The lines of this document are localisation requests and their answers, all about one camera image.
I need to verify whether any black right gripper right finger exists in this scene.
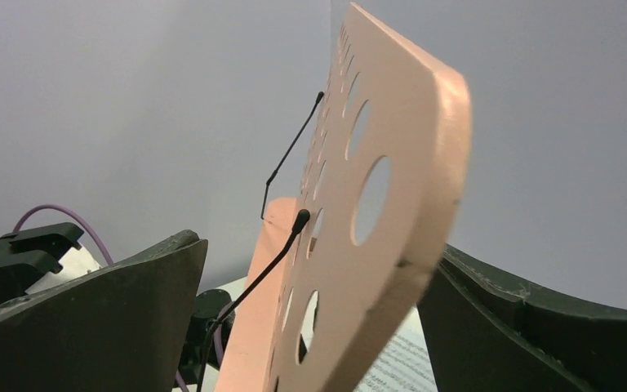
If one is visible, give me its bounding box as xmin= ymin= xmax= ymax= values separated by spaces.
xmin=417 ymin=247 xmax=627 ymax=391

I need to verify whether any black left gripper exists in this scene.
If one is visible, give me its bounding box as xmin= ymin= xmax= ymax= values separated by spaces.
xmin=0 ymin=222 xmax=83 ymax=305

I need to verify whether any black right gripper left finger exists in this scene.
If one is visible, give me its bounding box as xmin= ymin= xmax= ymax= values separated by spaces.
xmin=0 ymin=230 xmax=208 ymax=391

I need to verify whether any pink perforated music stand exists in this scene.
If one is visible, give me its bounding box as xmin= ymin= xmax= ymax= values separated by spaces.
xmin=211 ymin=4 xmax=472 ymax=391

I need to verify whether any white sheet music paper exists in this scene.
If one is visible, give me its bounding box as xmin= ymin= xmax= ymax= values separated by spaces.
xmin=354 ymin=308 xmax=438 ymax=392

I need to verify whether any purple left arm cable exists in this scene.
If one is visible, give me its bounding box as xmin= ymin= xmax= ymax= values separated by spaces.
xmin=12 ymin=204 xmax=225 ymax=392

